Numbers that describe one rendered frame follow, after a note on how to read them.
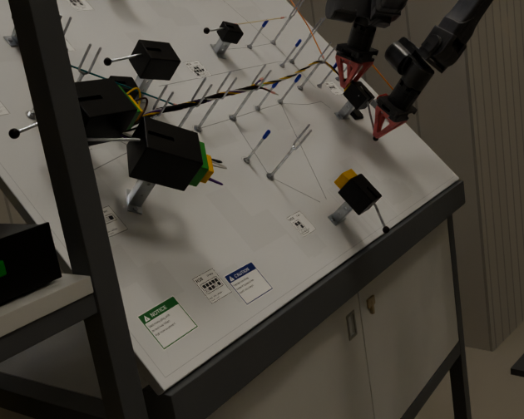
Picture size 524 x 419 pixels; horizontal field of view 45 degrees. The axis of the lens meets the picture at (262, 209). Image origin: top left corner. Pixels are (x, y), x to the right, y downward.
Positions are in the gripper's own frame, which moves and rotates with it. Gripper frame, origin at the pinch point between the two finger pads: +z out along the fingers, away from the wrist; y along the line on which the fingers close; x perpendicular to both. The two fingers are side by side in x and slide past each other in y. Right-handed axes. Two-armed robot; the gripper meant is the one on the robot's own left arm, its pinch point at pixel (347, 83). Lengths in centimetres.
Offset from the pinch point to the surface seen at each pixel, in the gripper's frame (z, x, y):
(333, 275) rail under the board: 20, 32, 47
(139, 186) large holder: 5, 9, 76
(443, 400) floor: 108, 45, -55
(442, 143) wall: 35, -1, -96
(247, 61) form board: -0.7, -18.4, 17.5
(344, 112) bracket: 6.7, 2.1, 1.1
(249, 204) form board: 13, 14, 52
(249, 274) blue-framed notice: 17, 25, 64
